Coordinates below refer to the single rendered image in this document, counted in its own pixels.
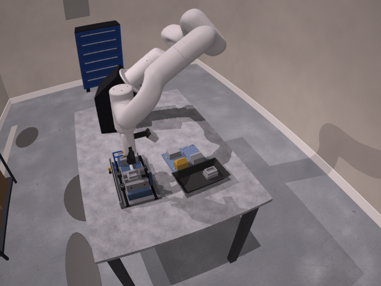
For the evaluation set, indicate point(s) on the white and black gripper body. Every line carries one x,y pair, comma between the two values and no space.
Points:
127,140

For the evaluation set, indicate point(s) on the yellow-orange rectangular block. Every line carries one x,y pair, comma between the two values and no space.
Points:
180,163

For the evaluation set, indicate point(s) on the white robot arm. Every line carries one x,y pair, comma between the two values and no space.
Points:
158,67

